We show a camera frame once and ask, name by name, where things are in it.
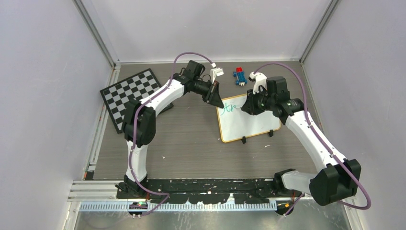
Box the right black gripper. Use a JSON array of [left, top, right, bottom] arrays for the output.
[[243, 87, 276, 115]]

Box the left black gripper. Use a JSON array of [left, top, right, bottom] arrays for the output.
[[193, 79, 225, 109]]

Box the yellow framed whiteboard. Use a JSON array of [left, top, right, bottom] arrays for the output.
[[217, 94, 282, 143]]

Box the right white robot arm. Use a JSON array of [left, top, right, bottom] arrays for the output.
[[241, 73, 361, 206]]

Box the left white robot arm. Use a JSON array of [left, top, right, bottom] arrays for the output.
[[122, 60, 224, 198]]

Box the blue red toy car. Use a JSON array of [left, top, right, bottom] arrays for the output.
[[233, 67, 247, 86]]

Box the black white checkerboard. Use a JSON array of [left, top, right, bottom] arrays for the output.
[[100, 68, 161, 134]]

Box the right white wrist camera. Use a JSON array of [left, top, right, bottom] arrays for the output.
[[248, 72, 267, 94]]

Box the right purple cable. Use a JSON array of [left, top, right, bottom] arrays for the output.
[[253, 62, 372, 218]]

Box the purple cable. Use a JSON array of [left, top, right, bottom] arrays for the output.
[[127, 52, 216, 217], [253, 62, 372, 218]]

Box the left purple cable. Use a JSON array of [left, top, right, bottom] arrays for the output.
[[127, 52, 216, 217]]

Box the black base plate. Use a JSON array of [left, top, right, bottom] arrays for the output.
[[115, 178, 305, 205]]

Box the aluminium frame rail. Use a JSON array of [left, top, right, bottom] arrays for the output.
[[67, 179, 357, 213]]

